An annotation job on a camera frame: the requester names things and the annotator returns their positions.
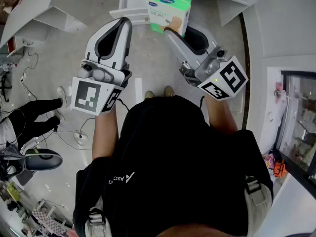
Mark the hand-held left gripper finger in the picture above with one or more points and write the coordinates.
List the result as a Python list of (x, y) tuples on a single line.
[(130, 38), (116, 55)]

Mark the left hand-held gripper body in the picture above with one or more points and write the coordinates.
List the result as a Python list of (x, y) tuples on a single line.
[(98, 96)]

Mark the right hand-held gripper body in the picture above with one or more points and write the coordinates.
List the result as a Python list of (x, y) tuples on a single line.
[(230, 79)]

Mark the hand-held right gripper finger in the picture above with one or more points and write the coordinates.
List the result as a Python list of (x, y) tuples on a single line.
[(197, 39), (181, 49)]

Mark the green and white box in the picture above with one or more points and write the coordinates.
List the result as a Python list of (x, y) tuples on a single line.
[(168, 9)]

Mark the person's right forearm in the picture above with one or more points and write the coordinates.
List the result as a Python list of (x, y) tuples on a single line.
[(219, 115)]

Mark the person's left forearm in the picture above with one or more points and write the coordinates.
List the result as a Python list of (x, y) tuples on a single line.
[(105, 134)]

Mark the person's right tan shoe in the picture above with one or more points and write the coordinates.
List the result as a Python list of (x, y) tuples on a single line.
[(169, 91)]

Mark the person's tan shoe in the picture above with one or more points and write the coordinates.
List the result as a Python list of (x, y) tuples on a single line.
[(169, 91), (149, 95)]

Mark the white floor power socket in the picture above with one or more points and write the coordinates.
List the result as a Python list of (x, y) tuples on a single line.
[(81, 138)]

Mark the person's left tan shoe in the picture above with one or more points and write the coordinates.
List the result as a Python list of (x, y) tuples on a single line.
[(149, 95)]

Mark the glass display case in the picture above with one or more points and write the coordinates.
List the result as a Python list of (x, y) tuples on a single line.
[(300, 122)]

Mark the grey black oval device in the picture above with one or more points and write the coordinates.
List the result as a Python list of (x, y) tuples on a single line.
[(43, 162)]

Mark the white shelf unit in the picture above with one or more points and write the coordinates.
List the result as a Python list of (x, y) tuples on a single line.
[(37, 11)]

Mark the person's black shirt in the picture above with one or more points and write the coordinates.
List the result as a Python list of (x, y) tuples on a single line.
[(172, 157)]

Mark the orange toy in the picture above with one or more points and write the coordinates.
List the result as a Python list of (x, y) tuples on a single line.
[(280, 169)]

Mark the checkered cloth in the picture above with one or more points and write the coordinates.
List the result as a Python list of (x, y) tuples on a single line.
[(48, 221)]

